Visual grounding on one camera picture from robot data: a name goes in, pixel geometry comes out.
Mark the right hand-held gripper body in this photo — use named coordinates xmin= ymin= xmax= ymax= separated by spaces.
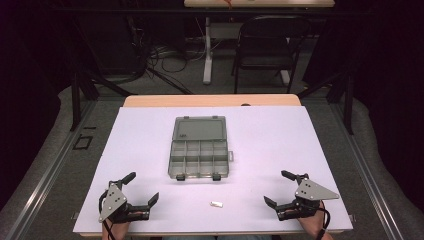
xmin=275 ymin=173 xmax=340 ymax=222

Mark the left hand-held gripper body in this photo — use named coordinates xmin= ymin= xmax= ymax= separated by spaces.
xmin=98 ymin=179 xmax=151 ymax=224

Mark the person's left hand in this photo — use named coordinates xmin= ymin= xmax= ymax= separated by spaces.
xmin=101 ymin=218 xmax=132 ymax=240

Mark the person's right hand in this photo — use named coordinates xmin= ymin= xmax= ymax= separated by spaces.
xmin=297 ymin=201 xmax=329 ymax=239

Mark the white board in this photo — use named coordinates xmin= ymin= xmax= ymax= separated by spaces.
xmin=72 ymin=105 xmax=354 ymax=234

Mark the grey clear plastic organiser box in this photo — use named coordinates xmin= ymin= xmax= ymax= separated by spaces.
xmin=167 ymin=115 xmax=235 ymax=182

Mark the black metal stand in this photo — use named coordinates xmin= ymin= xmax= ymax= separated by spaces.
xmin=296 ymin=69 xmax=356 ymax=136
xmin=68 ymin=68 xmax=138 ymax=133

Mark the black folding chair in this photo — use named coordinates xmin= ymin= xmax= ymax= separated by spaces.
xmin=231 ymin=14 xmax=313 ymax=95

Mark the white-legged wooden table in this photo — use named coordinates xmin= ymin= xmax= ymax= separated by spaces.
xmin=183 ymin=0 xmax=336 ymax=86

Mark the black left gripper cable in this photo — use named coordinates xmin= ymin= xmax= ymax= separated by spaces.
xmin=98 ymin=189 xmax=117 ymax=240

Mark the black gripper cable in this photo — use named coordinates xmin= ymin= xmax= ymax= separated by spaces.
xmin=98 ymin=189 xmax=117 ymax=240
xmin=315 ymin=201 xmax=332 ymax=240

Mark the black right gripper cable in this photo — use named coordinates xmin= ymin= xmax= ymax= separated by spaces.
xmin=315 ymin=201 xmax=332 ymax=240

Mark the metal floor rail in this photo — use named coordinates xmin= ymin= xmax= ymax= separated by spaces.
xmin=4 ymin=99 xmax=98 ymax=240
xmin=328 ymin=99 xmax=406 ymax=240

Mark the tangle of floor cables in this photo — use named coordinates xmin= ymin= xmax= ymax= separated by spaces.
xmin=143 ymin=39 xmax=209 ymax=75

